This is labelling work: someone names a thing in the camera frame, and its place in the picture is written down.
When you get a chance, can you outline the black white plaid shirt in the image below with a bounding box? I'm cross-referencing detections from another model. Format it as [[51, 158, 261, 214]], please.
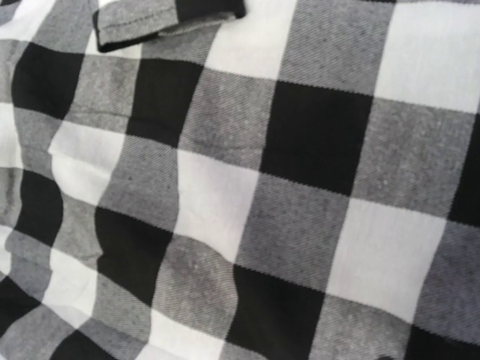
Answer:
[[1, 1, 479, 359]]

